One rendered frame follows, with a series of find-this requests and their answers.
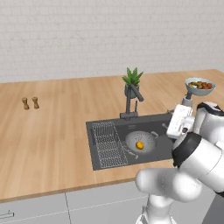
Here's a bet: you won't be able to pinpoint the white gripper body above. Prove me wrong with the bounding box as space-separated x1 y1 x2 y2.
165 104 194 140

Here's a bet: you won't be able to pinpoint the dark grey sink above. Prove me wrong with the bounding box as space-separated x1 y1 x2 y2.
85 112 182 172

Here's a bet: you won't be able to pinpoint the grey metal colander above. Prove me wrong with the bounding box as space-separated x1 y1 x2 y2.
121 129 160 160

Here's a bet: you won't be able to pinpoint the dark grey sink faucet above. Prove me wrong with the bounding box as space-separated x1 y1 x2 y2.
119 84 145 121

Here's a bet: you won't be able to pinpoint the brown orange food pieces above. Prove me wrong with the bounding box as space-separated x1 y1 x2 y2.
188 80 214 90

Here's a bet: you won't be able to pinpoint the green plant in grey pot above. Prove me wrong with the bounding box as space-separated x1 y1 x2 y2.
121 66 144 100

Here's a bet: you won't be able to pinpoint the dark grey appliance front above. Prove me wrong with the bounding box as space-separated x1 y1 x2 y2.
200 193 224 224

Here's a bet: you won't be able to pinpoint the grey cupboard front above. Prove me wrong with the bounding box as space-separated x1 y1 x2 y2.
64 181 151 224

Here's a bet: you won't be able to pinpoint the wooden shaker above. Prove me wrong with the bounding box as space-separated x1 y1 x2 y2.
31 95 40 110
21 97 31 111

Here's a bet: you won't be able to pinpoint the grey drawer front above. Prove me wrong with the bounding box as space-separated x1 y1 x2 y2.
0 192 71 224

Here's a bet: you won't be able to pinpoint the pale blue pedestal bowl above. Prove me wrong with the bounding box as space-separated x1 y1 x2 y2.
181 76 217 108

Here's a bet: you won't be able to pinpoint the wire rack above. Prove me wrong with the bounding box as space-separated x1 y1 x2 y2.
91 121 130 170

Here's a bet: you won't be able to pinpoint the grey drawer handle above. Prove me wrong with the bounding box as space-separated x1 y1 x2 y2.
0 212 15 220

